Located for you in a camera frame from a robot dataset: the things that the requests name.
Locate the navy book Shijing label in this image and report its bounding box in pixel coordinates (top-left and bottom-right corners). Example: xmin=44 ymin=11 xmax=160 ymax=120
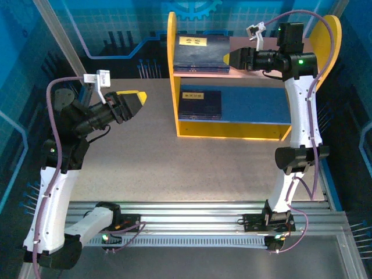
xmin=173 ymin=34 xmax=231 ymax=68

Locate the navy book Mengxi Bitan label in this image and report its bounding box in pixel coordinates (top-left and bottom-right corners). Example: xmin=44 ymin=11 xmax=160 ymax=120
xmin=178 ymin=90 xmax=223 ymax=116

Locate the yellow pink blue bookshelf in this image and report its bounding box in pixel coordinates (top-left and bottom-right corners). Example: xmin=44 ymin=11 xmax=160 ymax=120
xmin=167 ymin=11 xmax=343 ymax=142

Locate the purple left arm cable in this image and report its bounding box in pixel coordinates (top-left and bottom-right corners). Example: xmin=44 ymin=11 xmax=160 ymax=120
xmin=31 ymin=76 xmax=146 ymax=279

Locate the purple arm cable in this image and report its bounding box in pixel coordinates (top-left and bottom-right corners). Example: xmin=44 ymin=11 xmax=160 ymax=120
xmin=264 ymin=9 xmax=335 ymax=254
xmin=31 ymin=76 xmax=146 ymax=279

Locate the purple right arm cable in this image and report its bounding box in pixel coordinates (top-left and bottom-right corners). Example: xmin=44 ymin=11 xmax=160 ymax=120
xmin=264 ymin=9 xmax=335 ymax=254

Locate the aluminium frame post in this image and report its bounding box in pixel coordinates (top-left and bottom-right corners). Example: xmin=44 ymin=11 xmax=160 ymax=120
xmin=32 ymin=0 xmax=90 ymax=81

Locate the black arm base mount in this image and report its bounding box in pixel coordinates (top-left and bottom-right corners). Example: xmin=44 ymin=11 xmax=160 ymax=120
xmin=242 ymin=213 xmax=297 ymax=254
xmin=100 ymin=213 xmax=142 ymax=254

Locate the aluminium frame rail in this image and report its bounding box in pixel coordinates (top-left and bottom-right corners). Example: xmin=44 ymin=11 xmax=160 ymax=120
xmin=37 ymin=201 xmax=349 ymax=237

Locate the slotted grey cable duct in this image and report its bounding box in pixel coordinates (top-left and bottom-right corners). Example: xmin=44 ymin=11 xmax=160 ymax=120
xmin=84 ymin=235 xmax=270 ymax=248

